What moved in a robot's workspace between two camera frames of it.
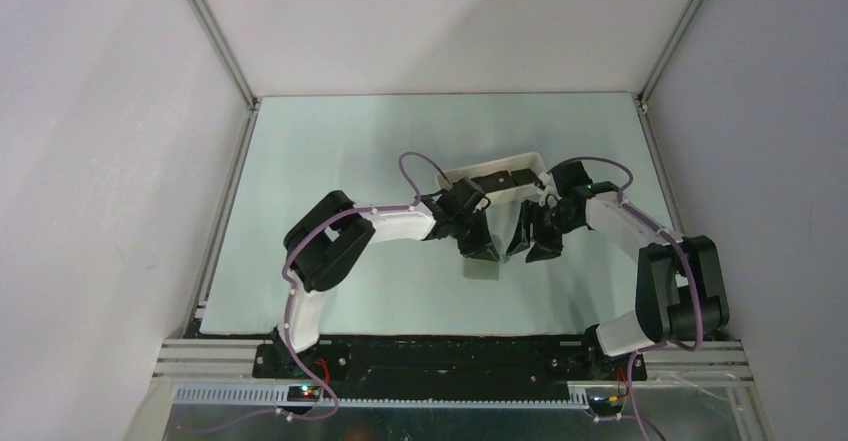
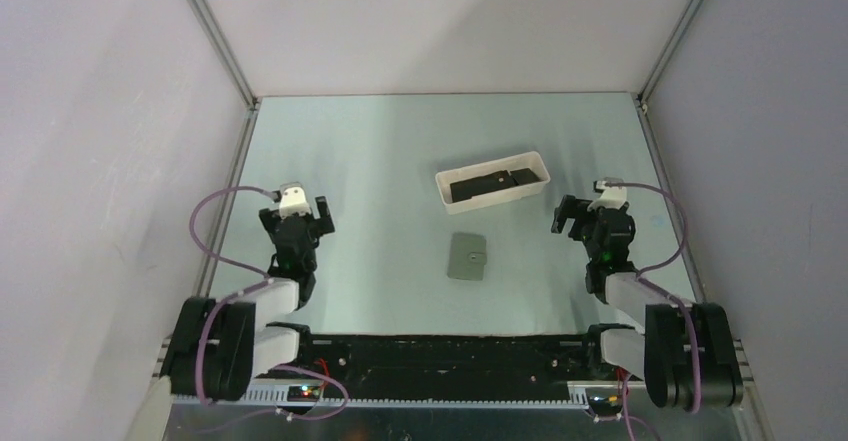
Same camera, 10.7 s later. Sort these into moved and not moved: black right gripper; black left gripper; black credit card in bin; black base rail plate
Moved: black right gripper; black left gripper
Not moved: black base rail plate; black credit card in bin
